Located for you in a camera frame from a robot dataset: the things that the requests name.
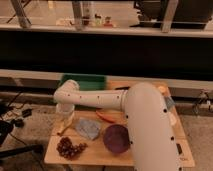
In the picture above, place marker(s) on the light blue cloth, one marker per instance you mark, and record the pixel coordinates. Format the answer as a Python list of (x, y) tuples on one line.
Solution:
[(88, 128)]

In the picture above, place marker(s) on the wooden table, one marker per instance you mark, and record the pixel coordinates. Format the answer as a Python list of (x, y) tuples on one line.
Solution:
[(97, 154)]

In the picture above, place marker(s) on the black rectangular remote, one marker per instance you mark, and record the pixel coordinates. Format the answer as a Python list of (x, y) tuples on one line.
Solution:
[(179, 148)]

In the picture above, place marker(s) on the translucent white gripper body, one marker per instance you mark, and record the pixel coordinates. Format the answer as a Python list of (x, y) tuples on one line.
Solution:
[(66, 111)]

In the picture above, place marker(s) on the yellow banana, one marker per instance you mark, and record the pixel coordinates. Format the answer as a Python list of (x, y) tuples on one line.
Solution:
[(64, 128)]

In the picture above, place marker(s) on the orange fruit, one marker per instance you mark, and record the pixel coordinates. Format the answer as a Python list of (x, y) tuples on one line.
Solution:
[(162, 89)]

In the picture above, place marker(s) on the orange carrot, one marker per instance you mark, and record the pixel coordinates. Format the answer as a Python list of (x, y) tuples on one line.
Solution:
[(110, 117)]

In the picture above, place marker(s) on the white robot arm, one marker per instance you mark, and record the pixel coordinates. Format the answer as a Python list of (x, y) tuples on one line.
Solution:
[(153, 143)]

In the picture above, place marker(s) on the green plastic tray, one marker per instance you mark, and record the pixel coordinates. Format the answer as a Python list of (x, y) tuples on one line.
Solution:
[(88, 81)]

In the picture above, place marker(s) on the white paper cup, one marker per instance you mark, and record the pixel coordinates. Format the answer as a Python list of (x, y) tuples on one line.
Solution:
[(173, 119)]

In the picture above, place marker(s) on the bunch of red grapes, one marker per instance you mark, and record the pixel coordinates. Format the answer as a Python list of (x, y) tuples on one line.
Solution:
[(68, 150)]

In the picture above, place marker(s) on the purple bowl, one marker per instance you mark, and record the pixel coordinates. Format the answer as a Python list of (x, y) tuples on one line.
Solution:
[(116, 138)]

